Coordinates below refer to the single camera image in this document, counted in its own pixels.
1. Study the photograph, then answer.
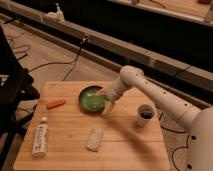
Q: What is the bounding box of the green ceramic bowl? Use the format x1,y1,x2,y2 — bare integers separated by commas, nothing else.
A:
78,85,106,113

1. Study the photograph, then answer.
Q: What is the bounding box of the orange carrot-shaped toy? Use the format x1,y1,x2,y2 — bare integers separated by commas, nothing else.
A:
46,100,66,110

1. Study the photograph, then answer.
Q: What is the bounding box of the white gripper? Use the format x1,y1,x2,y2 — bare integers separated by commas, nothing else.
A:
95,79,130,115

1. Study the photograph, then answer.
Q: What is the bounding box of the white object on rail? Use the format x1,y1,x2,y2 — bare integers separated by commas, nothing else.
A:
45,3,65,22

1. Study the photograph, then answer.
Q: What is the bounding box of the white sponge block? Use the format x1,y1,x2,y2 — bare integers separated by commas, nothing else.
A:
86,128,103,152

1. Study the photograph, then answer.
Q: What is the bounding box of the white tube bottle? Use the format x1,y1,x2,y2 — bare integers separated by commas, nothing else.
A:
32,117,48,157

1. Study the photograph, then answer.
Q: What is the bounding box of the grey metal rail frame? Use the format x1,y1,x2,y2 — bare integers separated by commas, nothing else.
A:
0,0,213,105

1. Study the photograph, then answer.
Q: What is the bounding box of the black chair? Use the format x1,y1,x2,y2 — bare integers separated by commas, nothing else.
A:
0,26,40,171

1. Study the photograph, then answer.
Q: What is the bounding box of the black floor cable left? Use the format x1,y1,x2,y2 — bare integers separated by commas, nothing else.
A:
6,35,90,82

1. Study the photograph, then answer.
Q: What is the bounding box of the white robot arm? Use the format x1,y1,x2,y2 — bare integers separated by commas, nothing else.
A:
97,65,213,171

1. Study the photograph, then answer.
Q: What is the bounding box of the black floor cable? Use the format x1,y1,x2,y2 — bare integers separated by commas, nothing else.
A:
6,35,90,82
157,111,193,171

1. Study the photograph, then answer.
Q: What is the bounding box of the black floor cable right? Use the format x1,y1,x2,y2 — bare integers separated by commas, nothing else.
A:
157,111,193,171

